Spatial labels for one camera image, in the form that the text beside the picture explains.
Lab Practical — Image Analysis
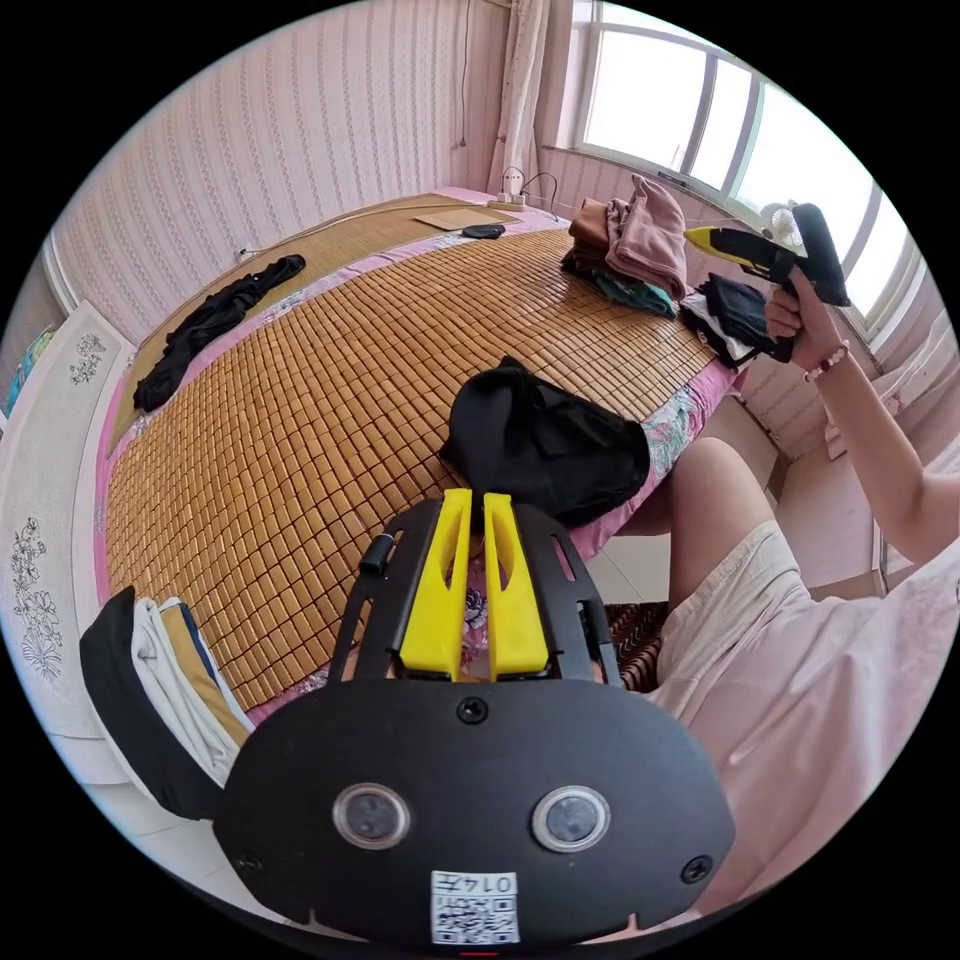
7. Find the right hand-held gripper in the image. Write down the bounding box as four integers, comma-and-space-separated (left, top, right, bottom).
683, 226, 809, 366

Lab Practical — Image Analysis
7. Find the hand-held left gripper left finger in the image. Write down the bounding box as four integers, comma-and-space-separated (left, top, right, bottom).
399, 488, 475, 682

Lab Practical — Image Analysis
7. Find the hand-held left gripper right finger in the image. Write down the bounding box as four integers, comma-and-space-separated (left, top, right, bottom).
482, 491, 553, 681

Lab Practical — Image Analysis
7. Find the person's right forearm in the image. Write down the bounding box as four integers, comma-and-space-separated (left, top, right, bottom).
803, 338, 960, 573

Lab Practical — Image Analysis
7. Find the black short sleeve shirt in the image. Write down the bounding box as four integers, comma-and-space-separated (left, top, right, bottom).
439, 355, 652, 529

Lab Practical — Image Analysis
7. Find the person's right hand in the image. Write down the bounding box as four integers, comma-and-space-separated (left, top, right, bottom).
764, 269, 838, 370

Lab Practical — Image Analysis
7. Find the pile of pink brown clothes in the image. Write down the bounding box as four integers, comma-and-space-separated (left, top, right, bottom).
560, 173, 690, 319

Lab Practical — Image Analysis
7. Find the small white fan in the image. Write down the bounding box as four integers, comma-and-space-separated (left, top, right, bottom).
758, 197, 805, 250

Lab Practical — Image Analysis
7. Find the pile of black white clothes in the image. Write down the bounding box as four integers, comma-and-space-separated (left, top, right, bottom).
677, 272, 775, 370

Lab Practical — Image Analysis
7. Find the window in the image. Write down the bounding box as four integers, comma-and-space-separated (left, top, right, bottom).
571, 11, 930, 340

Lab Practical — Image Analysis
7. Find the bed with woven mat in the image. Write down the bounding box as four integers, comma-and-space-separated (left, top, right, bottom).
93, 183, 745, 730

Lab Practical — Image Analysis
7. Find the light curtain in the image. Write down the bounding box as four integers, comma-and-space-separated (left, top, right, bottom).
491, 0, 555, 198

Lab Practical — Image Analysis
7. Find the flat cardboard sheet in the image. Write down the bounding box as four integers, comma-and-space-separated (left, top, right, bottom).
414, 208, 525, 231

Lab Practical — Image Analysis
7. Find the person's body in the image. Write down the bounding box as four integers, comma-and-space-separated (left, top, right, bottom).
622, 437, 960, 920

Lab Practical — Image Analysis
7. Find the pile of folded clothes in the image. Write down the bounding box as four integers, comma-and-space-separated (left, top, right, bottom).
78, 587, 258, 823

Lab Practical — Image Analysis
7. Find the long black garment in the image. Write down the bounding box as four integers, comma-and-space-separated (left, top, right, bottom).
133, 254, 307, 413

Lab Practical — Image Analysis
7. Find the white flower-printed headboard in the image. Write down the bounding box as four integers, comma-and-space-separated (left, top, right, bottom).
0, 299, 138, 751

